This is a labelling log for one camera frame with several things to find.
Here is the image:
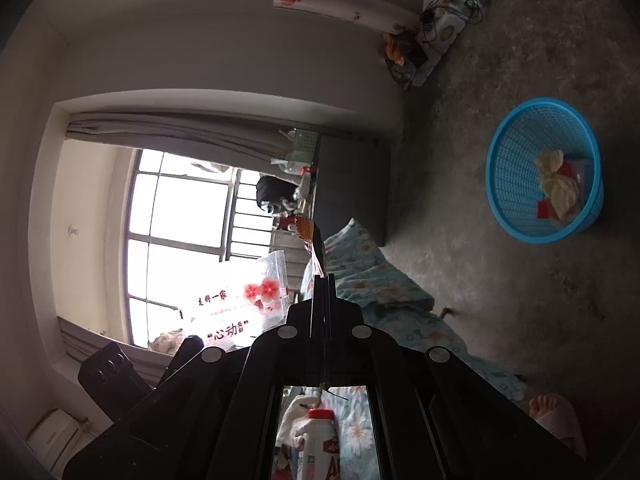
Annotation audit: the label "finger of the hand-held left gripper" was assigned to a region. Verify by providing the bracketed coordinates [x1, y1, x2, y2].
[156, 336, 205, 391]

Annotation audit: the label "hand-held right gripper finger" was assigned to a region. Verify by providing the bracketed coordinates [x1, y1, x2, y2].
[326, 276, 591, 480]
[62, 276, 326, 480]

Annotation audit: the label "clear red-flowered wrapper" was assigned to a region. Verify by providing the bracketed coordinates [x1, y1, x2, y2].
[177, 250, 313, 348]

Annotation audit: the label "orange foil wrapper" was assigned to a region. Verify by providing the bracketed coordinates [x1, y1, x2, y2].
[294, 214, 327, 281]

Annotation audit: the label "white strawberry drink bottle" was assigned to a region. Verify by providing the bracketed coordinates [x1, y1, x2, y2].
[297, 407, 341, 480]

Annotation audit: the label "blue plastic basket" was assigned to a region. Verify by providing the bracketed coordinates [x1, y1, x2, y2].
[486, 97, 605, 246]

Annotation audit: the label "beige plastic bag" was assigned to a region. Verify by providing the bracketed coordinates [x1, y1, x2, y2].
[534, 149, 583, 223]

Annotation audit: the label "beige fluffy garment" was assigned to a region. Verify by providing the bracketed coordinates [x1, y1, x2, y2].
[147, 330, 187, 356]

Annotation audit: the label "floral blanket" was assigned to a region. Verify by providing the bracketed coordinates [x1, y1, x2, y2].
[272, 217, 531, 480]

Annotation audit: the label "window railing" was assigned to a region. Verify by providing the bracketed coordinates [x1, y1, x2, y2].
[220, 167, 312, 273]

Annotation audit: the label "black bag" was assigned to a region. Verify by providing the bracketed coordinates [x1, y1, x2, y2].
[256, 174, 296, 213]

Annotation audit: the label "grey bedside cabinet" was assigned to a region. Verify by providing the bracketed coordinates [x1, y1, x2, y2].
[312, 135, 392, 247]

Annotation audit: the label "window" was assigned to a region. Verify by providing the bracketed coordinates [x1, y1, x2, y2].
[125, 147, 241, 348]

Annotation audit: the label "green plastic basket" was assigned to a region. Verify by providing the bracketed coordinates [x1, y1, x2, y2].
[287, 129, 318, 163]

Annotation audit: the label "person's foot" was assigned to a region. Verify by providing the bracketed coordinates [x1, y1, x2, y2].
[529, 394, 576, 420]

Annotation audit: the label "pile of small packets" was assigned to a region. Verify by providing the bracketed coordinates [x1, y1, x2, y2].
[382, 30, 431, 92]

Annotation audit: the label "pink slipper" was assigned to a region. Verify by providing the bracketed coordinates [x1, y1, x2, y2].
[537, 405, 588, 461]

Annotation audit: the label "white wall air conditioner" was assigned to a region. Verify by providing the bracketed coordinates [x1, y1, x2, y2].
[27, 407, 93, 471]

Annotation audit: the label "tangled cables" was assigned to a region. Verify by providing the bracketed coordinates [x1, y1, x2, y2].
[420, 0, 486, 46]

